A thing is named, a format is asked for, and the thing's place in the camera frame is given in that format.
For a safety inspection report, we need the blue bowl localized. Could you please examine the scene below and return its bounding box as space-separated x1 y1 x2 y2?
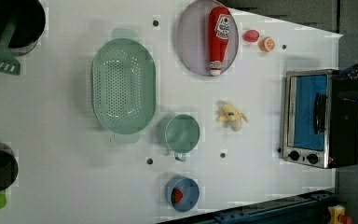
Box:
164 175 200 212

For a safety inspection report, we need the grey round plate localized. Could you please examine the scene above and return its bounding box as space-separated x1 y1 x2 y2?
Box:
176 0 223 76

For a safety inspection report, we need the silver toaster oven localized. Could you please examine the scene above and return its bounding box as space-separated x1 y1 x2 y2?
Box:
282 69 358 169

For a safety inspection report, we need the green perforated colander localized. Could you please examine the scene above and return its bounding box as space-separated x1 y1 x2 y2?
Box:
91 28 157 145

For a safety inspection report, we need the green mug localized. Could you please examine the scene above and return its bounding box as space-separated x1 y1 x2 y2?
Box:
162 114 200 162

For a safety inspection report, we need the yellow peeled banana toy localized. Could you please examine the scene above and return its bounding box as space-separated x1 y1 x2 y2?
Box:
215 103 249 132

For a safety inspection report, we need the red ketchup bottle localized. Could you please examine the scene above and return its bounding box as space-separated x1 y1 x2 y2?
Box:
208 7 231 76

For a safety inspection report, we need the red toy strawberry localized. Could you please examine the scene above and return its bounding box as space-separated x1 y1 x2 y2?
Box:
242 30 260 43

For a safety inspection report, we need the yellow red emergency button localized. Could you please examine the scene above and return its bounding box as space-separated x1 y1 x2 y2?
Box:
328 204 353 224

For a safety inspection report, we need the green slotted spatula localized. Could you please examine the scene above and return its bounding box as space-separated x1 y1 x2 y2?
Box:
0 11 21 76

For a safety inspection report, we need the orange slice toy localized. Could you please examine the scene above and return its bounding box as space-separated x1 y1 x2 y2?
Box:
258 36 275 52

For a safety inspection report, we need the red strawberry in bowl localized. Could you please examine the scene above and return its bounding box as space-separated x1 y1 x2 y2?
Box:
171 188 184 204

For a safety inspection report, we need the large black pot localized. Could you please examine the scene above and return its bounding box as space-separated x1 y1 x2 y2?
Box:
0 0 47 57

